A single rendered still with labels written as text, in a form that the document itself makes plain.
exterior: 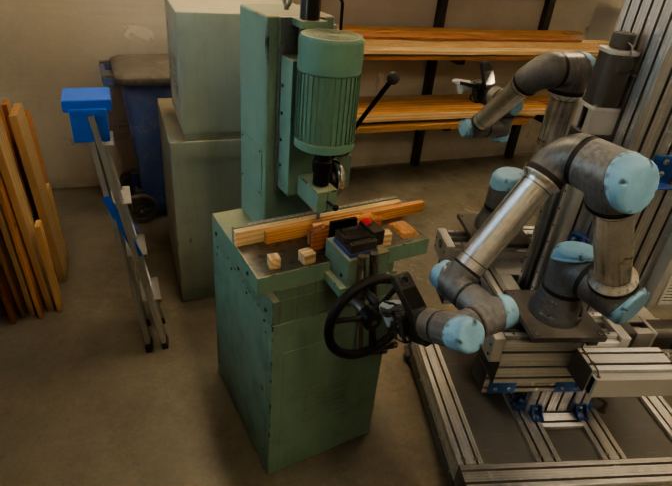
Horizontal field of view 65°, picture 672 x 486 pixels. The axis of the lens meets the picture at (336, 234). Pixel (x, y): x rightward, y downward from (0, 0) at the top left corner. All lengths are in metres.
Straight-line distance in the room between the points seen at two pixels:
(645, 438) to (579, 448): 0.28
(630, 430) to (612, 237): 1.20
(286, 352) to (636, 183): 1.07
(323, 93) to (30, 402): 1.75
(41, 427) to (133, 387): 0.35
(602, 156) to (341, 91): 0.65
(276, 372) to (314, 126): 0.78
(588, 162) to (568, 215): 0.56
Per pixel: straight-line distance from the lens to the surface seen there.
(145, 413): 2.36
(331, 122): 1.44
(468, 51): 3.91
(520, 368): 1.72
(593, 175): 1.20
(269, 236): 1.60
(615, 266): 1.40
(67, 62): 3.81
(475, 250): 1.24
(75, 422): 2.40
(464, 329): 1.10
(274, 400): 1.83
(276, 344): 1.65
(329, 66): 1.40
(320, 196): 1.56
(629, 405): 2.49
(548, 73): 1.85
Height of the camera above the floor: 1.76
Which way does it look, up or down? 31 degrees down
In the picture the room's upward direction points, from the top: 6 degrees clockwise
